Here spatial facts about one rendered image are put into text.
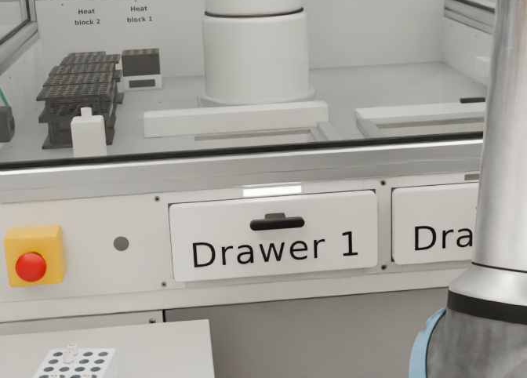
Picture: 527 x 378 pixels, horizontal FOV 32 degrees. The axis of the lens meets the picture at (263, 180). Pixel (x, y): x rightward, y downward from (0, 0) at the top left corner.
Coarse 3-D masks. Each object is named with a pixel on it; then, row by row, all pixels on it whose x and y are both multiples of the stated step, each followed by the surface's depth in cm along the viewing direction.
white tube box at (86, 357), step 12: (60, 348) 114; (84, 348) 114; (96, 348) 114; (108, 348) 114; (48, 360) 111; (60, 360) 111; (84, 360) 111; (96, 360) 111; (108, 360) 111; (36, 372) 109; (48, 372) 109; (60, 372) 108; (72, 372) 108; (84, 372) 108; (96, 372) 108; (108, 372) 110
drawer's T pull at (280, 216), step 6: (270, 216) 125; (276, 216) 125; (282, 216) 124; (294, 216) 124; (300, 216) 124; (252, 222) 123; (258, 222) 123; (264, 222) 123; (270, 222) 123; (276, 222) 123; (282, 222) 123; (288, 222) 123; (294, 222) 123; (300, 222) 123; (252, 228) 123; (258, 228) 123; (264, 228) 123; (270, 228) 123; (276, 228) 123; (282, 228) 123
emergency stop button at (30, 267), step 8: (24, 256) 119; (32, 256) 119; (40, 256) 120; (16, 264) 119; (24, 264) 119; (32, 264) 119; (40, 264) 120; (16, 272) 120; (24, 272) 119; (32, 272) 120; (40, 272) 120; (24, 280) 120; (32, 280) 120
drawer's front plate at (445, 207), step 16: (400, 192) 127; (416, 192) 128; (432, 192) 128; (448, 192) 128; (464, 192) 128; (400, 208) 128; (416, 208) 128; (432, 208) 129; (448, 208) 129; (464, 208) 129; (400, 224) 129; (416, 224) 129; (432, 224) 129; (448, 224) 129; (464, 224) 130; (400, 240) 129; (448, 240) 130; (464, 240) 130; (400, 256) 130; (416, 256) 130; (432, 256) 131; (448, 256) 131; (464, 256) 131
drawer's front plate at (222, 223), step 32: (352, 192) 128; (192, 224) 126; (224, 224) 126; (320, 224) 128; (352, 224) 128; (192, 256) 127; (256, 256) 128; (288, 256) 128; (320, 256) 129; (352, 256) 129
